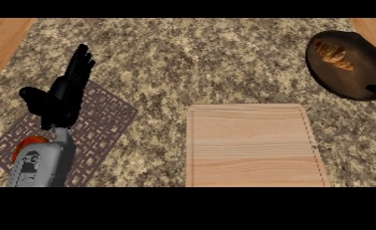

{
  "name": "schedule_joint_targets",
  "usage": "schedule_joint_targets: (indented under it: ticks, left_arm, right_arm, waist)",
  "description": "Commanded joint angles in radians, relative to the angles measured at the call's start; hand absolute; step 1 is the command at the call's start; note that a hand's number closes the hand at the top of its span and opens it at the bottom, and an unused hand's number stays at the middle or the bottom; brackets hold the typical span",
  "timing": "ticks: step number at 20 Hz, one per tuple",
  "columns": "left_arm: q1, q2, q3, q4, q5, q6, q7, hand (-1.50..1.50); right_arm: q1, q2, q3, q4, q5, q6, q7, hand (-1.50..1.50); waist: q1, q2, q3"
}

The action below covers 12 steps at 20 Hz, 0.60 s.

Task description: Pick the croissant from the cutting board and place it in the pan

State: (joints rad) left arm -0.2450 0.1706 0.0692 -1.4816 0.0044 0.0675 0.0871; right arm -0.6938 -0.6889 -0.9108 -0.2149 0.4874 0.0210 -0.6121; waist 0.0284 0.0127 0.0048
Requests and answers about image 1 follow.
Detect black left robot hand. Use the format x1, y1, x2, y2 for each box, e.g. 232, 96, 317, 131
18, 43, 98, 131

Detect pale wooden cutting board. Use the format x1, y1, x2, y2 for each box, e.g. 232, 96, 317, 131
185, 104, 332, 188

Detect golden brown croissant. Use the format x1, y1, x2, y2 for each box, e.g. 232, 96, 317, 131
313, 40, 356, 73

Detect dark brown pan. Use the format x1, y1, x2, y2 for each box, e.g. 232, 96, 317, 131
304, 30, 376, 102

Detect brown patterned placemat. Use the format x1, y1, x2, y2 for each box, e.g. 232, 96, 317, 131
0, 80, 140, 188

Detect orange round fruit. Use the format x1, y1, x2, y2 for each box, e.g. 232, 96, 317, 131
11, 135, 50, 163

